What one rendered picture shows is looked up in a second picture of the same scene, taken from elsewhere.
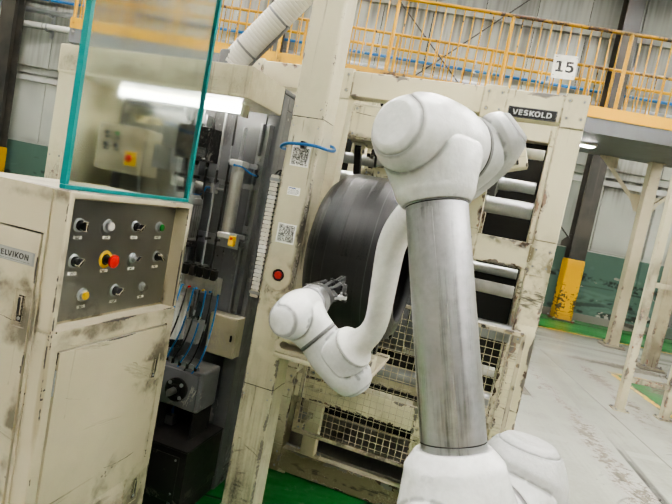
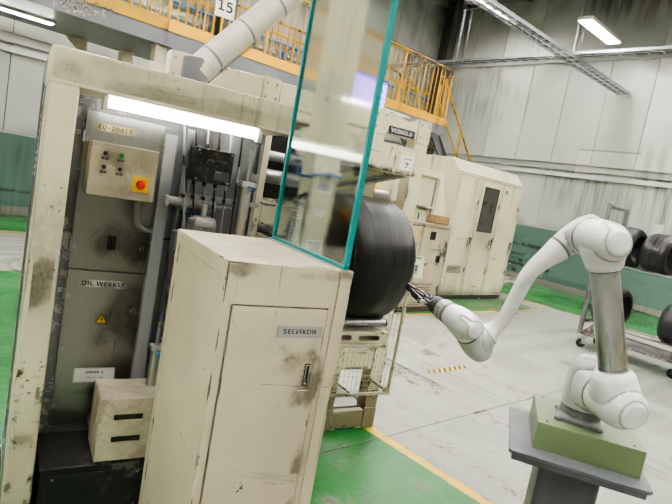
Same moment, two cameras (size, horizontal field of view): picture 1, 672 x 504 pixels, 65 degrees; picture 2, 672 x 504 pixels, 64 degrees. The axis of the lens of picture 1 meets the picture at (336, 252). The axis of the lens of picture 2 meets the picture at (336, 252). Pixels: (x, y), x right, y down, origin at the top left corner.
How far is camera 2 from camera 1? 196 cm
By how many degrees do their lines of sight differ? 48
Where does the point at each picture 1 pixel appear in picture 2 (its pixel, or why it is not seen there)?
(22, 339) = (308, 399)
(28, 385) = (309, 433)
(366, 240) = (405, 253)
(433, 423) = (619, 362)
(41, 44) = not seen: outside the picture
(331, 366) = (486, 348)
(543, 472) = not seen: hidden behind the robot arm
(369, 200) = (396, 223)
